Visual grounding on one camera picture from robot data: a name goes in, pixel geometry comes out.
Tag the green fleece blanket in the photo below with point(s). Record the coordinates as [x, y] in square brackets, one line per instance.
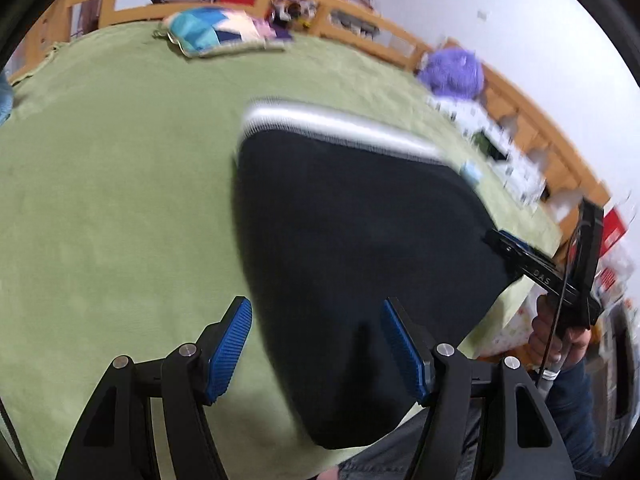
[125, 185]

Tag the person's right hand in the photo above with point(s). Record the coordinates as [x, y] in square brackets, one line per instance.
[542, 330]

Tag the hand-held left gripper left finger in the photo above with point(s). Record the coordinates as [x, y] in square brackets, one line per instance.
[230, 350]

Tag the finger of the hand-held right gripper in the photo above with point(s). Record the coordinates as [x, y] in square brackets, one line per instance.
[507, 245]

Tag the person's right forearm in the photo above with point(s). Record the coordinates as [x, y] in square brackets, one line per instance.
[570, 410]

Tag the small black device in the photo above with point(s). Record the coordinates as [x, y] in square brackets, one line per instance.
[487, 142]

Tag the red cardboard box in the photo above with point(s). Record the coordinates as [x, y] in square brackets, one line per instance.
[612, 232]

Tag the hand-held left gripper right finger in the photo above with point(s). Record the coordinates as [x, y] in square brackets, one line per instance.
[402, 350]

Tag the purple plush toy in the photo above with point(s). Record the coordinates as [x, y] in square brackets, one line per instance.
[452, 72]

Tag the white patterned cloth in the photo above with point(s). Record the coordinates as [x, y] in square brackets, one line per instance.
[520, 165]

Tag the person's blue jeans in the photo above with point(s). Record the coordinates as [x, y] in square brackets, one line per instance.
[380, 455]

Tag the colourful patchwork pillow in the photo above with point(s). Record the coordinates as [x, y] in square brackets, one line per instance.
[210, 30]

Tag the black pants with white stripe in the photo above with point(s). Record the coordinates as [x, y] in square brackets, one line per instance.
[350, 240]

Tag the light blue plush blanket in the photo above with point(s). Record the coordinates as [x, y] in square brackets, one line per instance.
[4, 100]

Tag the wooden bed frame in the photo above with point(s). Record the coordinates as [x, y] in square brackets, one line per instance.
[505, 95]

